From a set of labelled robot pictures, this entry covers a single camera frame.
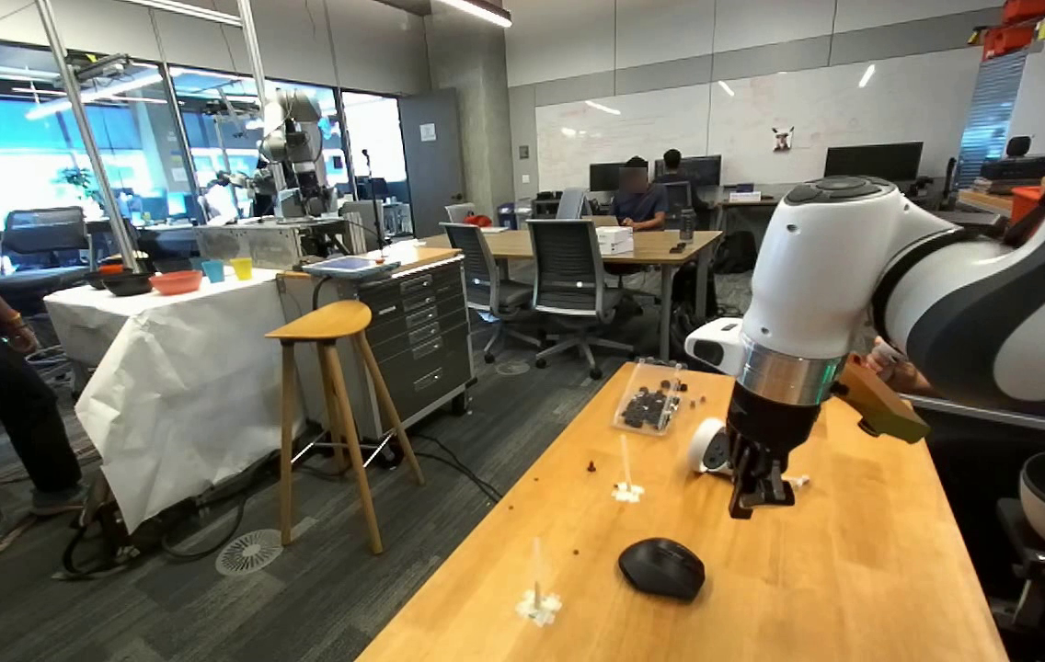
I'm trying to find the black computer mouse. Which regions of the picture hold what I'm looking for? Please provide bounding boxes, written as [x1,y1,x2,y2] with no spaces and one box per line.
[615,533,712,604]

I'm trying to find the glass whiteboard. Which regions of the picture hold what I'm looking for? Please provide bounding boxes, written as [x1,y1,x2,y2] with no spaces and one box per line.
[535,49,985,196]

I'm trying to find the seated person blue shirt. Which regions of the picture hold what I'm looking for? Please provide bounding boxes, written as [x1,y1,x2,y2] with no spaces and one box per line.
[610,155,674,236]

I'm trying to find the grey door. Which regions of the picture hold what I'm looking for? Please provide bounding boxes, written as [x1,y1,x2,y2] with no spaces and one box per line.
[396,83,469,236]

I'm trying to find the seated person dark hair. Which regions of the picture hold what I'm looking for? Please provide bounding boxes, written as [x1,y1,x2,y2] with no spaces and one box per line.
[656,143,703,224]

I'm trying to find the slanted metal pole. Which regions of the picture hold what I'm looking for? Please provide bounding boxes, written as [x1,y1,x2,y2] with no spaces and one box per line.
[28,0,145,274]

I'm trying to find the grey tool cabinet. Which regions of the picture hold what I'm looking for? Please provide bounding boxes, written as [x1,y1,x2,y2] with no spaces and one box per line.
[298,248,477,434]

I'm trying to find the black desk monitor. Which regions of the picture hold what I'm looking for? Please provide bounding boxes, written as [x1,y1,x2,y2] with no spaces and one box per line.
[584,159,629,196]

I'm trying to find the wooden office desk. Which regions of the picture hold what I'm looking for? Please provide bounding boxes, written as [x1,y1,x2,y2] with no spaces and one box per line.
[477,224,730,365]

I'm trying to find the red plastic object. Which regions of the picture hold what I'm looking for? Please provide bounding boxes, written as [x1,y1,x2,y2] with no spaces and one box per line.
[972,0,1045,62]

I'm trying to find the black floor cable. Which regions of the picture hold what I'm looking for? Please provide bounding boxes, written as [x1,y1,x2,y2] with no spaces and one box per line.
[57,481,258,586]

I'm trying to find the white peg stand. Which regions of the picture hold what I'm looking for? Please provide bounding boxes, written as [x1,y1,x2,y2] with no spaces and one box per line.
[515,538,566,633]
[610,434,649,507]

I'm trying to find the grey plastic tray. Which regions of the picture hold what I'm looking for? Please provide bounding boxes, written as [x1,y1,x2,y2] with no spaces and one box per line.
[914,389,1045,443]

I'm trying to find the red tray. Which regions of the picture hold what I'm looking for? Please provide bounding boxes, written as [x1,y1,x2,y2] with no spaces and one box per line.
[149,264,205,296]

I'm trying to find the wooden stool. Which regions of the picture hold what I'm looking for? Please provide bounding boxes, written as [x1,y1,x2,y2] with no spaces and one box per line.
[260,296,427,560]

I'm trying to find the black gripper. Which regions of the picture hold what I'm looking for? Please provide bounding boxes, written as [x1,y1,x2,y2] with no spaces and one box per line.
[720,375,826,522]

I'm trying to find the orange plastic bin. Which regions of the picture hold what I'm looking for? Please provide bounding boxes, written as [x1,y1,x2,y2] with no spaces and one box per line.
[1005,180,1045,226]

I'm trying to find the wide black monitor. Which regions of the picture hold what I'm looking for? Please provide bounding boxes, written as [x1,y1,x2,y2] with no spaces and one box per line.
[821,141,927,184]

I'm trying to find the black object on cloth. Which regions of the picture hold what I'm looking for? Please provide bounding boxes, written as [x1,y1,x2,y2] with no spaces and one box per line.
[96,264,156,301]

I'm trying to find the blue office chair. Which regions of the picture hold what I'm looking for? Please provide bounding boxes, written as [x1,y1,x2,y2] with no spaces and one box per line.
[0,201,96,296]

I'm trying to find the grey office chair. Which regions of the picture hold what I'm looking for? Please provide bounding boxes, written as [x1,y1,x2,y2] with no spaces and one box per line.
[525,214,645,382]
[443,220,543,365]

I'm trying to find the white paper box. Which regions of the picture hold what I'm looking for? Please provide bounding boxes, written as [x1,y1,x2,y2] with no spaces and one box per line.
[593,224,638,260]

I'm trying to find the clear bag of dark pieces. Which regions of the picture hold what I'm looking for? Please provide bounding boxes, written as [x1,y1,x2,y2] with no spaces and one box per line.
[610,365,700,438]

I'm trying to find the white table cloth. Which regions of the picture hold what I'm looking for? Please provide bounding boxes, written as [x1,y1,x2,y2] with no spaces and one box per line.
[41,268,306,538]

